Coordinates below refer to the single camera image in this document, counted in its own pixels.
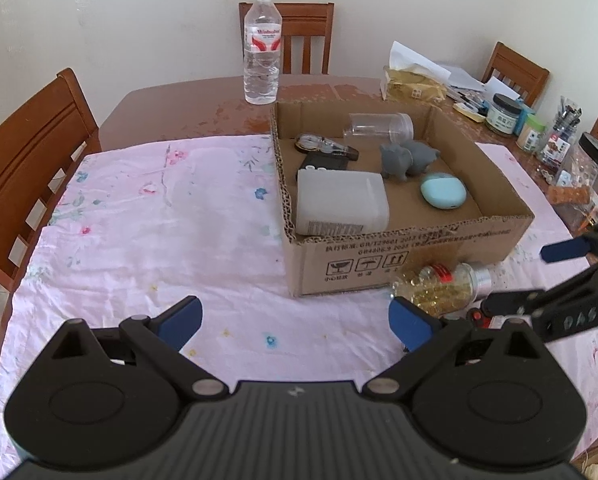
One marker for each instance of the pens bundle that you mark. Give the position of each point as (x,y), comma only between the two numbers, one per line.
(469,103)

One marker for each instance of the gold tissue pack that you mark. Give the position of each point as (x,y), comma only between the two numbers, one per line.
(409,76)

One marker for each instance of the white translucent plastic container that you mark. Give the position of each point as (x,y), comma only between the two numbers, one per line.
(340,202)

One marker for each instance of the clear water bottle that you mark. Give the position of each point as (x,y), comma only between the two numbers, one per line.
(262,52)

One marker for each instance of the pink floral tablecloth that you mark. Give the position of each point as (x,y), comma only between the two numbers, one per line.
(139,229)

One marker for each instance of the wooden chair left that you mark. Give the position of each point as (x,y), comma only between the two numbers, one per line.
(51,132)

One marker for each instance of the pen holder cup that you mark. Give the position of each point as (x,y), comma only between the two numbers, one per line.
(558,139)

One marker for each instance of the jar of golden capsules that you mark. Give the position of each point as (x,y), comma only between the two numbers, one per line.
(438,290)

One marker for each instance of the small red black toy car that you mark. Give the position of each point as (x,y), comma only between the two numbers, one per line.
(478,318)

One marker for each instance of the small jar black lid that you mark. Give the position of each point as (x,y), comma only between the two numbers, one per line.
(502,115)

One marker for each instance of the stack of papers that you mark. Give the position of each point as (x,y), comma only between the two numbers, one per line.
(461,80)

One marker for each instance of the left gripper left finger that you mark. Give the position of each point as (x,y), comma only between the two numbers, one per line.
(157,342)

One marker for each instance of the wooden chair far centre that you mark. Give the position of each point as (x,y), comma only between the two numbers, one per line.
(308,22)

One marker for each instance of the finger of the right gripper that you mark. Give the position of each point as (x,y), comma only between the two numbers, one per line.
(512,302)
(579,246)

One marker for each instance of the light blue round case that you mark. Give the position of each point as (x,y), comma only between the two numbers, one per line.
(443,191)

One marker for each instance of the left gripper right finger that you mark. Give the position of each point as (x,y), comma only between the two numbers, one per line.
(428,343)

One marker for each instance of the cardboard box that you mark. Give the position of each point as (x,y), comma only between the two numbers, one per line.
(485,229)

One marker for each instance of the black digital timer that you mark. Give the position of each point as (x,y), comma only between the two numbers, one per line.
(319,161)

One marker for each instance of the grey animal figurine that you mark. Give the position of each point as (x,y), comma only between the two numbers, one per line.
(410,159)

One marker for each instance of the correction tape dispenser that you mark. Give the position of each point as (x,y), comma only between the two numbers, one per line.
(309,142)

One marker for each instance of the small jar green lid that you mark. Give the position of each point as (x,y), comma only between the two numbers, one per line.
(531,134)

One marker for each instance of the large clear jar black lid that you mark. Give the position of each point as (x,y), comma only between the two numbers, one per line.
(578,175)

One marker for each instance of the wooden chair far right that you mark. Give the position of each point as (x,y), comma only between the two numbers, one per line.
(510,67)

